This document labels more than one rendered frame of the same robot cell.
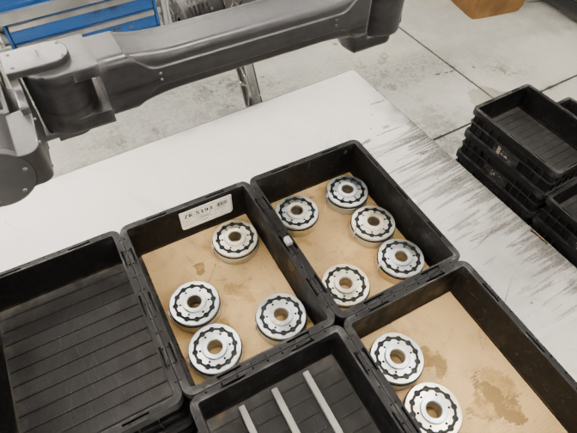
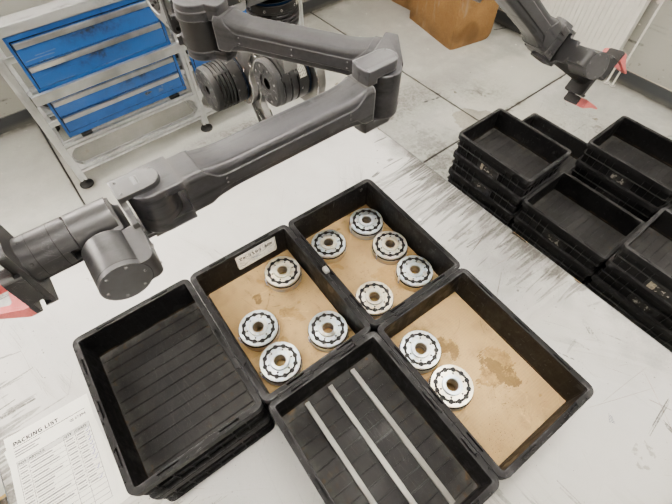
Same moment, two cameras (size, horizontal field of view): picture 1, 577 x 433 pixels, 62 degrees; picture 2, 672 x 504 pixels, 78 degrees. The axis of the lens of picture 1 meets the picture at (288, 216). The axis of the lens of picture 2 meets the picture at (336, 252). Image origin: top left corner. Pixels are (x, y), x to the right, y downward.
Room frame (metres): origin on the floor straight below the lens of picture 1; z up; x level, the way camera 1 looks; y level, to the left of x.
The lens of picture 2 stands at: (0.00, 0.03, 1.84)
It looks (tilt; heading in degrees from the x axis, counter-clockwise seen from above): 56 degrees down; 355
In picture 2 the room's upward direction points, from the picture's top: 1 degrees counter-clockwise
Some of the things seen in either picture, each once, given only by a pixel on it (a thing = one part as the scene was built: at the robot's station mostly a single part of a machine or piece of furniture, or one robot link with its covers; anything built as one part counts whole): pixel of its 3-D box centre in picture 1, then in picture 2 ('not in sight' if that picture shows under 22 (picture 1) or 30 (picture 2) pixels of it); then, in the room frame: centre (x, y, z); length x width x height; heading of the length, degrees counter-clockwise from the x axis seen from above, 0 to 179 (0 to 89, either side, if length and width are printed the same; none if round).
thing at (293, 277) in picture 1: (223, 287); (279, 312); (0.49, 0.13, 0.87); 0.40 x 0.30 x 0.11; 29
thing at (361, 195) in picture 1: (347, 191); (366, 221); (0.77, -0.14, 0.86); 0.10 x 0.10 x 0.01
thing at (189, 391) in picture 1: (221, 274); (277, 303); (0.49, 0.13, 0.92); 0.40 x 0.30 x 0.02; 29
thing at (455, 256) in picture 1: (348, 219); (370, 245); (0.64, -0.13, 0.92); 0.40 x 0.30 x 0.02; 29
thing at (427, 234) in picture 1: (345, 233); (369, 255); (0.64, -0.13, 0.87); 0.40 x 0.30 x 0.11; 29
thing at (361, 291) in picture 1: (345, 284); (374, 297); (0.51, -0.12, 0.86); 0.10 x 0.10 x 0.01
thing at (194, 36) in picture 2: not in sight; (199, 24); (0.82, 0.20, 1.44); 0.10 x 0.09 x 0.05; 32
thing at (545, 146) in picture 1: (517, 167); (498, 178); (1.34, -0.91, 0.37); 0.40 x 0.30 x 0.45; 32
